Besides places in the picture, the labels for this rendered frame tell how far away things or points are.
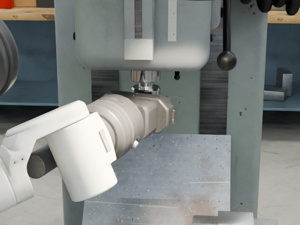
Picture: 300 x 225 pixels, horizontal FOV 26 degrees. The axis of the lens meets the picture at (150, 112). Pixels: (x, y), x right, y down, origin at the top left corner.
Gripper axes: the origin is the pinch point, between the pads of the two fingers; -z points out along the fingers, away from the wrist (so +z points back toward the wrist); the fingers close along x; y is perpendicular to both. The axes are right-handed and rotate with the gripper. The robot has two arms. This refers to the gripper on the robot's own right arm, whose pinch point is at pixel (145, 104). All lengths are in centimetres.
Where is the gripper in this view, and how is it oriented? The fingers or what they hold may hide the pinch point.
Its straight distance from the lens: 105.5
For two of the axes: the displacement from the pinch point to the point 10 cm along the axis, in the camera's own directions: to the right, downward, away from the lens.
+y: 0.0, 9.6, 2.8
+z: -3.8, 2.6, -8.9
